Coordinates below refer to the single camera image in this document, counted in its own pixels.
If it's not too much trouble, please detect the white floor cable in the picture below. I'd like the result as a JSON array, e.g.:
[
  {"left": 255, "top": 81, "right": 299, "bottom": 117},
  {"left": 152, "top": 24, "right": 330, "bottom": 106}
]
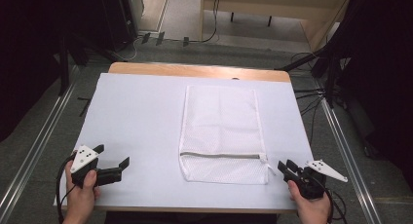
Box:
[{"left": 111, "top": 35, "right": 145, "bottom": 63}]

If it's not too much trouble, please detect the black metal stand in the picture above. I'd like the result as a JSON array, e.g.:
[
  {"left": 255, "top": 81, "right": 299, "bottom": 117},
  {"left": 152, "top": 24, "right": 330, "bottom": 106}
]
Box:
[
  {"left": 275, "top": 45, "right": 342, "bottom": 110},
  {"left": 57, "top": 33, "right": 91, "bottom": 97}
]

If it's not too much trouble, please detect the white mesh laundry bag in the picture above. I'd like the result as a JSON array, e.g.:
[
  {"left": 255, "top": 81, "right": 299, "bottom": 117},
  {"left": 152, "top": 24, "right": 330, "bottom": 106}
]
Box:
[{"left": 177, "top": 84, "right": 277, "bottom": 186}]

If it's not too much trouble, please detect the bundle of black floor cables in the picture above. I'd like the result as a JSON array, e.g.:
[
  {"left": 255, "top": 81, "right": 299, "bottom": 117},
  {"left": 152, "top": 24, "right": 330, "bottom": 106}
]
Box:
[{"left": 290, "top": 52, "right": 327, "bottom": 145}]

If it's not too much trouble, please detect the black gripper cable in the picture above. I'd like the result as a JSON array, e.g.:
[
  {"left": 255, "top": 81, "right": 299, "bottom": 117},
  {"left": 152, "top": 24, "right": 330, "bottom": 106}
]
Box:
[
  {"left": 319, "top": 176, "right": 349, "bottom": 224},
  {"left": 56, "top": 154, "right": 78, "bottom": 224}
]

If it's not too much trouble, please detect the white table sheet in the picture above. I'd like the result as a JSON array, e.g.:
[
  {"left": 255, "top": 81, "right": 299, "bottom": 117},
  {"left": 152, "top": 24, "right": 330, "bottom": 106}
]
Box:
[{"left": 53, "top": 72, "right": 315, "bottom": 212}]

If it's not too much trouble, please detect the black hanging cable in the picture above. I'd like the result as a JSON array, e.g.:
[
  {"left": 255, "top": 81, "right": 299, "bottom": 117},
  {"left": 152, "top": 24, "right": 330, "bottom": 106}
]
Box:
[{"left": 187, "top": 0, "right": 222, "bottom": 45}]

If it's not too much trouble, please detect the person's left hand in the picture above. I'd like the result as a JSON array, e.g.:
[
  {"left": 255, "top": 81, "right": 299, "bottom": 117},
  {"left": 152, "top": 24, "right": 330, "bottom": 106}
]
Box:
[{"left": 62, "top": 160, "right": 102, "bottom": 224}]

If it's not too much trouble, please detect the black curtain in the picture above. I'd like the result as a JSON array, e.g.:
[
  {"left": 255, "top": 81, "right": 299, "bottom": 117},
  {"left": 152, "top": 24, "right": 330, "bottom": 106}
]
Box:
[
  {"left": 330, "top": 0, "right": 413, "bottom": 189},
  {"left": 0, "top": 0, "right": 113, "bottom": 144}
]

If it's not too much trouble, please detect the person's right hand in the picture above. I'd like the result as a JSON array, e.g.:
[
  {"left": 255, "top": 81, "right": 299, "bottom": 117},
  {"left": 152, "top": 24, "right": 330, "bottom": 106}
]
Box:
[{"left": 287, "top": 179, "right": 332, "bottom": 224}]

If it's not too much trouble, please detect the black cabinet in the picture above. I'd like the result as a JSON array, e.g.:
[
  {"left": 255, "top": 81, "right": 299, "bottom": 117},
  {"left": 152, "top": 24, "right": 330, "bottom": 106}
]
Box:
[{"left": 99, "top": 0, "right": 138, "bottom": 53}]

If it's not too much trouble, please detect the aluminium floor rail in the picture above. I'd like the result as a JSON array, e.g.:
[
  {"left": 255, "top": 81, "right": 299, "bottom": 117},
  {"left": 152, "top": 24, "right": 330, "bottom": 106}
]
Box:
[
  {"left": 313, "top": 79, "right": 383, "bottom": 224},
  {"left": 0, "top": 65, "right": 79, "bottom": 217}
]

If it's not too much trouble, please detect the light wooden bench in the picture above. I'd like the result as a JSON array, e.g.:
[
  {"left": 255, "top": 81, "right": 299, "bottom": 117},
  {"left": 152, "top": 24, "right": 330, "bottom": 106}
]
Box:
[{"left": 199, "top": 0, "right": 354, "bottom": 53}]

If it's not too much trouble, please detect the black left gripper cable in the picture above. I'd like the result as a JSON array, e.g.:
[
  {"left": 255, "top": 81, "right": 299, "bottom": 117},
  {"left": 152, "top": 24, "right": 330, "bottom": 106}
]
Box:
[{"left": 56, "top": 154, "right": 78, "bottom": 224}]

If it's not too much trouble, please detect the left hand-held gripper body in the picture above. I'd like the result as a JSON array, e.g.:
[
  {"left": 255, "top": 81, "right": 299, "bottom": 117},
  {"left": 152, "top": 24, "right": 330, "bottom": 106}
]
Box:
[{"left": 69, "top": 144, "right": 109, "bottom": 190}]

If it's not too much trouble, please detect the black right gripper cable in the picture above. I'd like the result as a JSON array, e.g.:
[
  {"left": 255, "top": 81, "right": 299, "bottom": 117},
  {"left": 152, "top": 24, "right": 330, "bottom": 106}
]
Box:
[{"left": 319, "top": 176, "right": 349, "bottom": 224}]

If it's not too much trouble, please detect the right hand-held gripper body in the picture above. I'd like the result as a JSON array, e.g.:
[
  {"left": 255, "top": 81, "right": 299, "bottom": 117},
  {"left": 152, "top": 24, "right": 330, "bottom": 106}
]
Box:
[{"left": 292, "top": 159, "right": 349, "bottom": 201}]

